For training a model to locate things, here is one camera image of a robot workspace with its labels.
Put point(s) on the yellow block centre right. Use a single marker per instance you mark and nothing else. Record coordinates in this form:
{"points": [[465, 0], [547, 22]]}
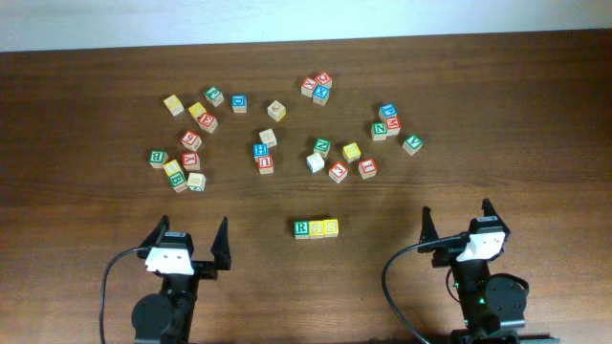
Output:
{"points": [[351, 152]]}

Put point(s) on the red 3 block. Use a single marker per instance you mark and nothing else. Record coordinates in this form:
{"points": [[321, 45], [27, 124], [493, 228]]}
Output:
{"points": [[338, 172]]}

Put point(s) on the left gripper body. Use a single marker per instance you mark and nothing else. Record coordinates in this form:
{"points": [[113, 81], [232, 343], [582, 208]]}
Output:
{"points": [[204, 269]]}

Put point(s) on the green n block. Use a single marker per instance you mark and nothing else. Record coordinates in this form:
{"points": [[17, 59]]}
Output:
{"points": [[379, 131], [322, 147]]}

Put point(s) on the green R block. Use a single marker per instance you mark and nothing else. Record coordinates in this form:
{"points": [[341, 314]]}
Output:
{"points": [[301, 230]]}

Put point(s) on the blue H block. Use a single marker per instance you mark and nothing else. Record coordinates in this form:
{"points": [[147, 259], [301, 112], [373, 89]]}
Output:
{"points": [[260, 150]]}

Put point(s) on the yellow side plain block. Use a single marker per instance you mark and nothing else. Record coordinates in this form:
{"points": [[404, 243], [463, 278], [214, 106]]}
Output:
{"points": [[276, 110]]}

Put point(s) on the green P block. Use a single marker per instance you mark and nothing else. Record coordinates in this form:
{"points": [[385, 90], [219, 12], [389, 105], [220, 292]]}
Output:
{"points": [[214, 96]]}

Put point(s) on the green B block left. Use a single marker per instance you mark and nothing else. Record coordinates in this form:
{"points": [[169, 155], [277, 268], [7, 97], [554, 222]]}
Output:
{"points": [[158, 158]]}

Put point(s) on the yellow block by E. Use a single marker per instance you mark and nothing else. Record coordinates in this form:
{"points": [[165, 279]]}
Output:
{"points": [[196, 110]]}

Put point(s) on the red E block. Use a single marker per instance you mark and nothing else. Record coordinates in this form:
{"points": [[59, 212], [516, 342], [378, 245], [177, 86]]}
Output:
{"points": [[207, 122]]}

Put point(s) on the red 6 block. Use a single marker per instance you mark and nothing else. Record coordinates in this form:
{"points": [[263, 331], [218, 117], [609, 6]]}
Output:
{"points": [[191, 141]]}

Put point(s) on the yellow S block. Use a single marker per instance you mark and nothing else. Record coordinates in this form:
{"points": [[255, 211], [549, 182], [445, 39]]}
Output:
{"points": [[331, 228], [316, 230]]}

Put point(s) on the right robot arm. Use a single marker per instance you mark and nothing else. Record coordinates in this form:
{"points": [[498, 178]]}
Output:
{"points": [[492, 305]]}

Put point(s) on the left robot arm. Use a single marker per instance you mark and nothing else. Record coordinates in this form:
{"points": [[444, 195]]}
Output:
{"points": [[166, 316]]}

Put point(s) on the red U block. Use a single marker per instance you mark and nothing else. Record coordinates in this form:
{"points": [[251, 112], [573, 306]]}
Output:
{"points": [[265, 165]]}

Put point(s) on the green B block lower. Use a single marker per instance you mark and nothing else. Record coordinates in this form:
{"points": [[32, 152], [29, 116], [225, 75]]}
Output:
{"points": [[178, 182]]}

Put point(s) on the green N block centre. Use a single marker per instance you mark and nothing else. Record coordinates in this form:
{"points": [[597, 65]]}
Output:
{"points": [[322, 147]]}

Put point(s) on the red I block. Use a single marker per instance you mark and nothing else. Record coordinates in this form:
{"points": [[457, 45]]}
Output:
{"points": [[367, 168]]}

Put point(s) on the red M block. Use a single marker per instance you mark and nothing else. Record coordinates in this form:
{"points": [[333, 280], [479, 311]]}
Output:
{"points": [[393, 126]]}

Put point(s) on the red Q block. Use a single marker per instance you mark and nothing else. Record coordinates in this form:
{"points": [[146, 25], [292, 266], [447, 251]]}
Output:
{"points": [[324, 80]]}

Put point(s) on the plain block blue side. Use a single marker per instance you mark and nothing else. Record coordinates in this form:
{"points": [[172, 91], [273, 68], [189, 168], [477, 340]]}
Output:
{"points": [[315, 162]]}

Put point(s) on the plain wooden block centre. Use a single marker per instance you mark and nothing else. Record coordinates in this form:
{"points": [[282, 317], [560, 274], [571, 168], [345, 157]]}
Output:
{"points": [[268, 138]]}

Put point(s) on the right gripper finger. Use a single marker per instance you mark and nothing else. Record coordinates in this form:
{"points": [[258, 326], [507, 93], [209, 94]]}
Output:
{"points": [[488, 209], [428, 232]]}

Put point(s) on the green N block right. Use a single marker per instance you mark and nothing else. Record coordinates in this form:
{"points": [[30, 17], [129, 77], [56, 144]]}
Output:
{"points": [[379, 131]]}

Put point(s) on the yellow block far left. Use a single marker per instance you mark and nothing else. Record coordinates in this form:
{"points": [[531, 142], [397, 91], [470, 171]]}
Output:
{"points": [[174, 105]]}

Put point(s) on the plain 8 block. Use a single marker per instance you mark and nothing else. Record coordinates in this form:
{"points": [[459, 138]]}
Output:
{"points": [[196, 181]]}

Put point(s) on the green b block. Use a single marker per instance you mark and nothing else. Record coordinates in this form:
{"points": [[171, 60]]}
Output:
{"points": [[178, 182], [158, 158]]}

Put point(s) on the green V block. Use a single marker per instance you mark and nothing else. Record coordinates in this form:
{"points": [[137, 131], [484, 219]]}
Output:
{"points": [[412, 144]]}

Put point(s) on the blue D block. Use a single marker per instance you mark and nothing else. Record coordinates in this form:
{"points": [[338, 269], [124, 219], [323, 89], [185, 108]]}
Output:
{"points": [[239, 103]]}

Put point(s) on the blue X block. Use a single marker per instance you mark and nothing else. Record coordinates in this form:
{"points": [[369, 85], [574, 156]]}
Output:
{"points": [[321, 95]]}

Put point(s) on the red K block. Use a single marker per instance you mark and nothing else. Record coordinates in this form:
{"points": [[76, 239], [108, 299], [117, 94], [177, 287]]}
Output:
{"points": [[308, 86]]}

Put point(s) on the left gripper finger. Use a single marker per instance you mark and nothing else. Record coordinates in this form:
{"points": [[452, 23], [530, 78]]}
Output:
{"points": [[221, 247], [157, 234]]}

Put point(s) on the yellow 1 block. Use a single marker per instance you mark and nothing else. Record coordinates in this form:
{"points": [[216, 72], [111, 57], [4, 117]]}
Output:
{"points": [[172, 167]]}

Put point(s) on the blue P block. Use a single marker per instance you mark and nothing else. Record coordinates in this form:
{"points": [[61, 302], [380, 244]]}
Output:
{"points": [[388, 110]]}

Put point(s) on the red Y block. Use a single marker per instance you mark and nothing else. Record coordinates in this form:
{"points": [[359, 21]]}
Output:
{"points": [[191, 161]]}

